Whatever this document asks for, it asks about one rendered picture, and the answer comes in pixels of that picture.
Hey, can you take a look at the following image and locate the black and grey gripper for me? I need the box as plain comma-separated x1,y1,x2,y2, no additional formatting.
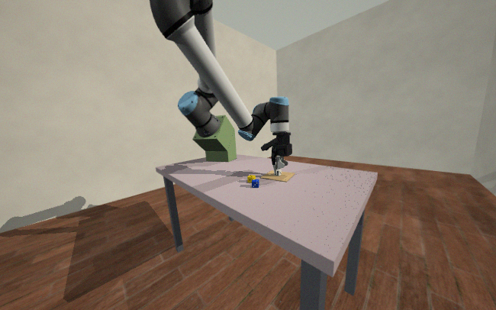
272,132,292,176

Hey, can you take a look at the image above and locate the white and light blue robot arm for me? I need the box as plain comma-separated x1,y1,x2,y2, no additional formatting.
150,0,289,141

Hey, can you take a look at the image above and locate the tan flat mat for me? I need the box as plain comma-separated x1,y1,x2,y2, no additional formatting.
260,170,295,182

